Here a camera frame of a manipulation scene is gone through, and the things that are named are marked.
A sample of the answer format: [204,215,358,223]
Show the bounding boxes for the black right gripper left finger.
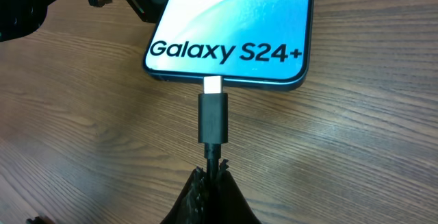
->
[161,167,209,224]

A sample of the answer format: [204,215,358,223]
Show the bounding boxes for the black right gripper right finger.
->
[215,159,261,224]

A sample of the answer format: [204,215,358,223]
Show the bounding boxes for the black USB charging cable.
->
[197,75,229,184]

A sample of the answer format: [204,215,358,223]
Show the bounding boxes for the Galaxy S24+ smartphone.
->
[142,0,314,91]

